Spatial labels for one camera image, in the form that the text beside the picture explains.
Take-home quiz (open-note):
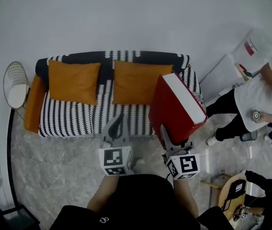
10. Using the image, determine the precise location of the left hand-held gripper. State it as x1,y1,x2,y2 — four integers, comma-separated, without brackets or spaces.
98,114,134,176

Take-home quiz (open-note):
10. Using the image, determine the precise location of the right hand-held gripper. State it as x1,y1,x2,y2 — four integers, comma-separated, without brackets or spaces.
159,125,201,181

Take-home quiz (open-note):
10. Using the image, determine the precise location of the thick red book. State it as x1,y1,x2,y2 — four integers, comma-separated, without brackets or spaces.
148,72,208,146

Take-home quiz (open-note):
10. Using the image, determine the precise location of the orange sofa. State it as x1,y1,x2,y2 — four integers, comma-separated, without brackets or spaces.
24,50,207,138

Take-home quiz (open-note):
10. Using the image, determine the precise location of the person's left forearm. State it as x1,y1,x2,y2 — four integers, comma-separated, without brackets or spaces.
87,175,120,213

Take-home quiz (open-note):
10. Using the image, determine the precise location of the person's right forearm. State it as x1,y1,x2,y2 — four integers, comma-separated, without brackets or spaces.
173,178,199,218

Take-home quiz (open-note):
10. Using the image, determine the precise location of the black white striped blanket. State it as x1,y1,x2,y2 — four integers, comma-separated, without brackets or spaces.
38,50,205,138

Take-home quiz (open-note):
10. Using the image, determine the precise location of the orange cushion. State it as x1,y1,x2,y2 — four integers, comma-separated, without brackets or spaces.
47,59,102,106
112,60,174,105

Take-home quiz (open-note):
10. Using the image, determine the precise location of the round wooden side table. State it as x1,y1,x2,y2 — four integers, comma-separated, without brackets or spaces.
201,172,248,229

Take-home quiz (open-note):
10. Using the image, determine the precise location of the black mesh waste bin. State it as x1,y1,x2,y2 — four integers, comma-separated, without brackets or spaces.
240,130,258,142

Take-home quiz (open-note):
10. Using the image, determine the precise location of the person's black shirt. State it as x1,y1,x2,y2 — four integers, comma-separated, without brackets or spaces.
49,173,235,230

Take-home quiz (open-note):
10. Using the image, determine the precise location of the black bag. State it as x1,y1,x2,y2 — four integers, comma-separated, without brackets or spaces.
227,179,246,201

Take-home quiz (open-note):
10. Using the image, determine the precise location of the white cabinet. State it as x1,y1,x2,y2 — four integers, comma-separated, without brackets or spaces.
199,29,272,103

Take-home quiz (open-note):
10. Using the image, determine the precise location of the black glass side table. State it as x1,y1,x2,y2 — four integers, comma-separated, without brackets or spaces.
0,205,41,230

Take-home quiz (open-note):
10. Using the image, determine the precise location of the gold wire chair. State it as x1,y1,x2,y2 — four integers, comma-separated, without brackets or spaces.
3,61,31,121

